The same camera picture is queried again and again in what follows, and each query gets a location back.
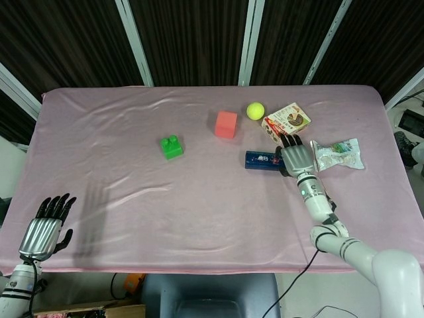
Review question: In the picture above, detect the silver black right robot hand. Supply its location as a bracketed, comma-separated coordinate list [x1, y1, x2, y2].
[274, 132, 315, 179]

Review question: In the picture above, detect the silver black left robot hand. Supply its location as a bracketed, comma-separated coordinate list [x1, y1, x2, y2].
[17, 193, 78, 263]

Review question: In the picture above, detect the blue glasses case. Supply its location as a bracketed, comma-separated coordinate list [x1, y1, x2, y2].
[244, 150, 286, 172]

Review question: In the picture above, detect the cookie snack carton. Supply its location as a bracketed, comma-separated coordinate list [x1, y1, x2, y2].
[261, 103, 313, 144]

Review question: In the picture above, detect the clear crinkled snack bag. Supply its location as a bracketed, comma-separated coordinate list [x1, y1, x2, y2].
[309, 136, 366, 174]

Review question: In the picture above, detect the yellow tennis ball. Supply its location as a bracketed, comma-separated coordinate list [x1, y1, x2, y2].
[246, 102, 266, 121]

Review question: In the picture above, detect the coral red foam cube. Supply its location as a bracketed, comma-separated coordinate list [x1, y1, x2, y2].
[214, 111, 239, 140]

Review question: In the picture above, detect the brown cardboard box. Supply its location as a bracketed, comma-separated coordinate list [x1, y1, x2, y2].
[31, 299, 147, 318]

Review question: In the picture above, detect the orange object under table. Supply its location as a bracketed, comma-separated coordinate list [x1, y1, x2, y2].
[121, 274, 146, 295]

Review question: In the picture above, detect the dark shoe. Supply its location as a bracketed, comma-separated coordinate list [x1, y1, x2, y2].
[394, 131, 420, 168]

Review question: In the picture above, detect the black floor device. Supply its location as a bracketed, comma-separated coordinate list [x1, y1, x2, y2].
[398, 110, 424, 133]

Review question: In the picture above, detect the green toy building brick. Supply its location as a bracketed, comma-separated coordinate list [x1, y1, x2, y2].
[159, 134, 186, 162]

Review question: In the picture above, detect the dark pleated curtain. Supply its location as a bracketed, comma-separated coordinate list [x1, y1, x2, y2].
[0, 0, 424, 146]

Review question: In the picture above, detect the blue grey chair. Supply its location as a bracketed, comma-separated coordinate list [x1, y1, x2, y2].
[140, 273, 281, 318]

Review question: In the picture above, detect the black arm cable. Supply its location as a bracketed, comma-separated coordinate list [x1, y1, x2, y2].
[264, 246, 321, 318]

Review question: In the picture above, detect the white partition post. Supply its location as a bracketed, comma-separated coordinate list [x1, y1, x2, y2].
[237, 0, 264, 87]
[114, 0, 154, 87]
[0, 62, 43, 121]
[385, 65, 424, 111]
[302, 0, 353, 86]

